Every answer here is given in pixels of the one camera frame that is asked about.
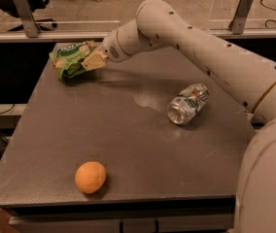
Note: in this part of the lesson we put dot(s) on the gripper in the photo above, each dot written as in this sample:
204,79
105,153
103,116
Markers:
111,49

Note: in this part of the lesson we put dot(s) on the green rice chip bag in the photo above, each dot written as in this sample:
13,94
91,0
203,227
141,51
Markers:
67,61

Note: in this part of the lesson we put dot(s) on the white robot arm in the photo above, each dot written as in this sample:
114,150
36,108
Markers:
248,78

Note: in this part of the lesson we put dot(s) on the crushed clear plastic bottle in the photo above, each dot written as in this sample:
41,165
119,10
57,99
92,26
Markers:
188,103

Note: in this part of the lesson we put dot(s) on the orange fruit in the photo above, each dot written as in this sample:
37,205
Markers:
90,177

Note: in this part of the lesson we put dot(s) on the left metal bracket post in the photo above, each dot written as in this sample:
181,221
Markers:
29,24

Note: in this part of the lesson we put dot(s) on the metal bracket post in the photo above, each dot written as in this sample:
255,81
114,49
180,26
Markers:
238,22
29,24

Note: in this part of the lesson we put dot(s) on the right metal bracket post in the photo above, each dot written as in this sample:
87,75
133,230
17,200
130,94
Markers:
238,22

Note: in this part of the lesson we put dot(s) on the metal rail bar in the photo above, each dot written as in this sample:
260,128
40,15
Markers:
76,36

